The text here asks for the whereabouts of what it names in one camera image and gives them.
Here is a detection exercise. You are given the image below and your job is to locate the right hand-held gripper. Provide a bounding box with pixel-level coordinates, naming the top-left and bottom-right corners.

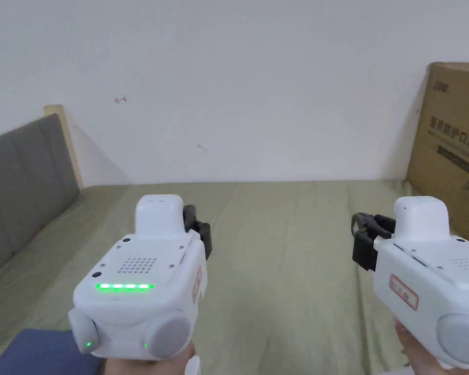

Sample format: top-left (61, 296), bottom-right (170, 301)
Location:
top-left (351, 196), bottom-right (469, 370)

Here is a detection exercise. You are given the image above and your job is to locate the bed with pale green sheet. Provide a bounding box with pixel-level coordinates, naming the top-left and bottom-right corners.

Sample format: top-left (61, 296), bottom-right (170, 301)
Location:
top-left (0, 179), bottom-right (469, 375)

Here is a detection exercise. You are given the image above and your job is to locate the person's left hand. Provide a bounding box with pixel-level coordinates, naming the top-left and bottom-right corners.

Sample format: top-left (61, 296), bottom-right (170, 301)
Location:
top-left (103, 343), bottom-right (197, 375)

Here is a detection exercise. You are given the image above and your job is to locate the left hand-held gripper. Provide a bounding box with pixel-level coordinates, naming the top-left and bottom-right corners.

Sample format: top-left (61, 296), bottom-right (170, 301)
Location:
top-left (67, 194), bottom-right (212, 375)

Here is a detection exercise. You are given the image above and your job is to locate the brown cardboard carton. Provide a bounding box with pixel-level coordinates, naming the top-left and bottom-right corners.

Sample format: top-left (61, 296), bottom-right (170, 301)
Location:
top-left (405, 61), bottom-right (469, 250)

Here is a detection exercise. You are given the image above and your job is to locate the grey padded headboard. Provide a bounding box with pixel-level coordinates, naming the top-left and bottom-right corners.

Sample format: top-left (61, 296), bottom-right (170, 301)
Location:
top-left (0, 104), bottom-right (85, 283)

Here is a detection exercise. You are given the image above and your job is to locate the person's right hand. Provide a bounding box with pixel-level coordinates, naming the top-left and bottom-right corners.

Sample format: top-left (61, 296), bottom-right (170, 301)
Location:
top-left (394, 318), bottom-right (452, 375)

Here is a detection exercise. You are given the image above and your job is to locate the dark blue garment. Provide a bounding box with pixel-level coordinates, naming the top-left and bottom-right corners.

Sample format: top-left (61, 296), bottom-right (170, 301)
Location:
top-left (0, 327), bottom-right (105, 375)

